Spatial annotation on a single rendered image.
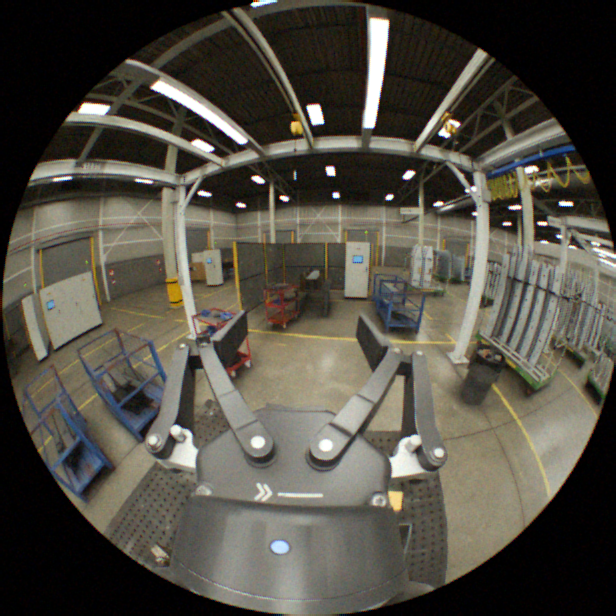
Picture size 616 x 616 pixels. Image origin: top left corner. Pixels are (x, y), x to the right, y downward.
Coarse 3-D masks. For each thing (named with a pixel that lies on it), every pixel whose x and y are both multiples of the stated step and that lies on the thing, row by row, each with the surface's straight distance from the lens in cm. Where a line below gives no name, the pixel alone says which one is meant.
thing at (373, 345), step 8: (360, 320) 20; (368, 320) 19; (360, 328) 20; (368, 328) 18; (360, 336) 20; (368, 336) 18; (376, 336) 16; (360, 344) 20; (368, 344) 18; (376, 344) 16; (384, 344) 15; (368, 352) 18; (376, 352) 16; (384, 352) 15; (368, 360) 18; (376, 360) 16; (376, 368) 16
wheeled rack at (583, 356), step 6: (570, 294) 753; (582, 300) 738; (600, 306) 689; (600, 318) 782; (576, 324) 802; (582, 330) 795; (552, 336) 743; (594, 336) 731; (564, 342) 735; (570, 342) 755; (570, 348) 717; (576, 348) 745; (576, 354) 711; (582, 354) 738; (588, 354) 769; (582, 360) 705
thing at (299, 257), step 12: (288, 252) 734; (300, 252) 722; (312, 252) 711; (324, 252) 703; (336, 252) 700; (372, 252) 704; (288, 264) 737; (300, 264) 723; (312, 264) 713; (324, 264) 705; (336, 264) 702; (288, 276) 743; (336, 276) 707; (336, 288) 715
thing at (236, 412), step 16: (208, 336) 15; (208, 352) 14; (208, 368) 13; (224, 384) 11; (224, 400) 10; (240, 400) 10; (224, 416) 11; (240, 416) 9; (240, 432) 8; (256, 432) 8; (256, 448) 8; (272, 448) 8
